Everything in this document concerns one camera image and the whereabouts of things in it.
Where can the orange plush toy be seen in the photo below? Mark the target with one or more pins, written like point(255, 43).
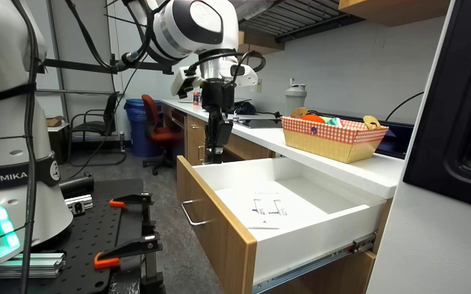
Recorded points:
point(312, 119)

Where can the white drawer wooden front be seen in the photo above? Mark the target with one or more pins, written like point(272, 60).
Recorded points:
point(301, 218)

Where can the black cooktop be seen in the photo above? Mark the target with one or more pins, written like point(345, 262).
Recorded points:
point(396, 141)

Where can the red office chair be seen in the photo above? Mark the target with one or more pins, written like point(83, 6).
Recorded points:
point(159, 132)

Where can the black block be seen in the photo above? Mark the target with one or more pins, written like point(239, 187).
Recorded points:
point(74, 186)

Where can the cardboard box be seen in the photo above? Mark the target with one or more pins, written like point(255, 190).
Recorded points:
point(56, 123)

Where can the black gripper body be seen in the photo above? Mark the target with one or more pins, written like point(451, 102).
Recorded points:
point(218, 104)

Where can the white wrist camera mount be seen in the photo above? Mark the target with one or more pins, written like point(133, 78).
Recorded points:
point(183, 84)

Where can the silver metal block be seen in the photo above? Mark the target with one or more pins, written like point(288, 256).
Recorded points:
point(79, 205)

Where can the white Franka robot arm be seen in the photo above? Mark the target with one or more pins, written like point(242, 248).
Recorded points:
point(0, 83)

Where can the small yellow object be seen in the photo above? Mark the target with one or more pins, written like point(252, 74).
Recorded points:
point(371, 123)

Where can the red checkered cardboard basket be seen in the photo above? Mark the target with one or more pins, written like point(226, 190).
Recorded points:
point(327, 145)

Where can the blue trash bin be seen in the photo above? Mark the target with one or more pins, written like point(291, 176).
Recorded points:
point(137, 128)

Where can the stainless steel range hood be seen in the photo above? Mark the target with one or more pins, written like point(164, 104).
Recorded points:
point(301, 19)

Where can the aluminium extrusion bar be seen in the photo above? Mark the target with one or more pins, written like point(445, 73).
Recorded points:
point(23, 266)

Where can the grey water jug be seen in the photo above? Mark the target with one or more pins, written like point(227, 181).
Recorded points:
point(294, 99)

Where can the wooden upper cabinet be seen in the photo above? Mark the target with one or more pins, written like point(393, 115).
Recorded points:
point(388, 9)

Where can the black boom bar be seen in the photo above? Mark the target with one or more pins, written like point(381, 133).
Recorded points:
point(82, 66)

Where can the white printed manual sheet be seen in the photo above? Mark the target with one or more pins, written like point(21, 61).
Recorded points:
point(285, 210)

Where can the black metal chair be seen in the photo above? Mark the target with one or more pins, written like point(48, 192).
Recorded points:
point(101, 123)

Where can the wooden base cabinet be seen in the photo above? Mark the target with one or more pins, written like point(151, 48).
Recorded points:
point(195, 140)

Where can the black perforated table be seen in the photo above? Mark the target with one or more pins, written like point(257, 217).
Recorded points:
point(82, 239)

